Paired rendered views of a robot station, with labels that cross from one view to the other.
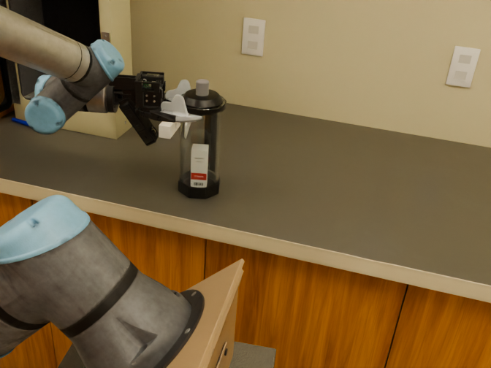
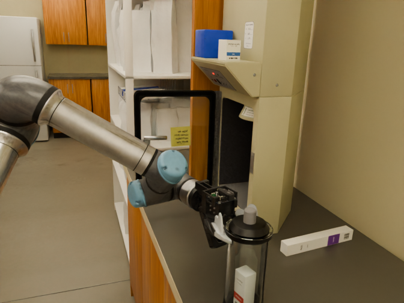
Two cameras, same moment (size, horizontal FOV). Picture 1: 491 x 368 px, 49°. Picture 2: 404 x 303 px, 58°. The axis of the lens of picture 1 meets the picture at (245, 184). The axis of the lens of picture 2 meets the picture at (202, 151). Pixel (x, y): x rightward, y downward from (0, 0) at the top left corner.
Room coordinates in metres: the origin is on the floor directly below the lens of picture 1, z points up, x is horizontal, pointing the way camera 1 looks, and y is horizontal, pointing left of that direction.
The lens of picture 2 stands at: (0.63, -0.44, 1.57)
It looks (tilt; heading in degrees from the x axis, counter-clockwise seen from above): 17 degrees down; 57
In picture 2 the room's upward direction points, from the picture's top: 2 degrees clockwise
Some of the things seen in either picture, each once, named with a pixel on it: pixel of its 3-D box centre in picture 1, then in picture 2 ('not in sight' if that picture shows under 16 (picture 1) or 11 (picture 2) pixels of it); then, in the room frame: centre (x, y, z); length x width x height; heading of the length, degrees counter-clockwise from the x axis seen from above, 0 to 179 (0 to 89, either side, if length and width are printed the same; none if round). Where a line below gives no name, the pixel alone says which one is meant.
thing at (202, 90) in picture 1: (202, 95); (249, 222); (1.13, 0.11, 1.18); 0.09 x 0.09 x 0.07
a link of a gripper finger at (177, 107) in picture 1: (180, 107); (221, 225); (1.08, 0.15, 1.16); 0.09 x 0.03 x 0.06; 66
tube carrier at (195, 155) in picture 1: (200, 144); (245, 267); (1.13, 0.11, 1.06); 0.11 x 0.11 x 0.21
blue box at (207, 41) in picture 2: not in sight; (213, 44); (1.36, 0.62, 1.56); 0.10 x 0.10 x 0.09; 76
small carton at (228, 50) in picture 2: not in sight; (229, 50); (1.33, 0.49, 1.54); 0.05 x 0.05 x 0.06; 84
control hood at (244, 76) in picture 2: not in sight; (222, 74); (1.34, 0.53, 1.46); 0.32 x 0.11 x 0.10; 76
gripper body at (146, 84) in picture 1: (137, 94); (213, 203); (1.12, 0.25, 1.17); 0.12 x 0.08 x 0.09; 91
